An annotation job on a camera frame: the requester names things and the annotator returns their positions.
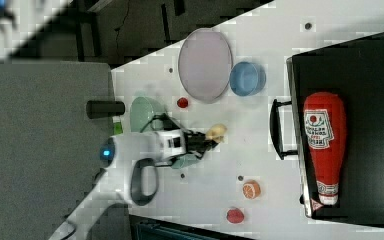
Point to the pale purple plate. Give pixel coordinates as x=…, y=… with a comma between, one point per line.
x=204, y=64

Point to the orange slice toy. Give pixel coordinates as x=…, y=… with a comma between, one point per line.
x=251, y=189

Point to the black cylinder post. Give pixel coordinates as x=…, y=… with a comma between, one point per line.
x=101, y=109

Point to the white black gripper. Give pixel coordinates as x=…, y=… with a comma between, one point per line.
x=181, y=147

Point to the yellow plush banana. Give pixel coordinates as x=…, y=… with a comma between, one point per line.
x=216, y=133

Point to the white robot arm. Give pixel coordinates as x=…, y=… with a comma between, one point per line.
x=130, y=155

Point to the blue bowl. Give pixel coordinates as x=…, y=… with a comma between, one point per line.
x=247, y=79

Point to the red tomato toy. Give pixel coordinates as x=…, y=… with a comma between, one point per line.
x=182, y=102

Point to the black toaster oven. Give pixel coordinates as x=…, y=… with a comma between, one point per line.
x=353, y=70

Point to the red ketchup bottle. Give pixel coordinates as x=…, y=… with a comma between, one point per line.
x=325, y=125

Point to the red strawberry toy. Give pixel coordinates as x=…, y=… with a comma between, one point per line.
x=235, y=216

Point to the green perforated colander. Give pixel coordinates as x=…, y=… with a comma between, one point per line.
x=142, y=110

